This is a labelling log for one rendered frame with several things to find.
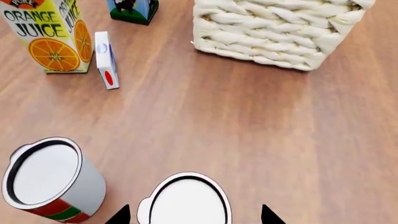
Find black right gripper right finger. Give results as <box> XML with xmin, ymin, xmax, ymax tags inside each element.
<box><xmin>261</xmin><ymin>203</ymin><xmax>287</xmax><ymax>224</ymax></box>

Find blue milk carton with cow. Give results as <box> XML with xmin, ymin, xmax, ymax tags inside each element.
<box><xmin>106</xmin><ymin>0</ymin><xmax>160</xmax><ymax>26</ymax></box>

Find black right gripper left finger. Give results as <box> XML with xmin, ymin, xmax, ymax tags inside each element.
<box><xmin>104</xmin><ymin>203</ymin><xmax>131</xmax><ymax>224</ymax></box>

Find orange juice carton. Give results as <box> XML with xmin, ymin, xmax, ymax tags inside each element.
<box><xmin>0</xmin><ymin>0</ymin><xmax>95</xmax><ymax>75</ymax></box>

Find white woven basket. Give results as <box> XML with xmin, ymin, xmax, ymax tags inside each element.
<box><xmin>190</xmin><ymin>0</ymin><xmax>377</xmax><ymax>72</ymax></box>

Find grey can with red-green band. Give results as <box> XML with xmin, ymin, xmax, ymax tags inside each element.
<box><xmin>1</xmin><ymin>136</ymin><xmax>107</xmax><ymax>224</ymax></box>

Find small white box red oval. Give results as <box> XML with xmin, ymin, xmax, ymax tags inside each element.
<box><xmin>94</xmin><ymin>30</ymin><xmax>120</xmax><ymax>91</ymax></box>

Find white-lidded soup can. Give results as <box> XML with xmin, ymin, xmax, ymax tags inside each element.
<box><xmin>137</xmin><ymin>172</ymin><xmax>233</xmax><ymax>224</ymax></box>

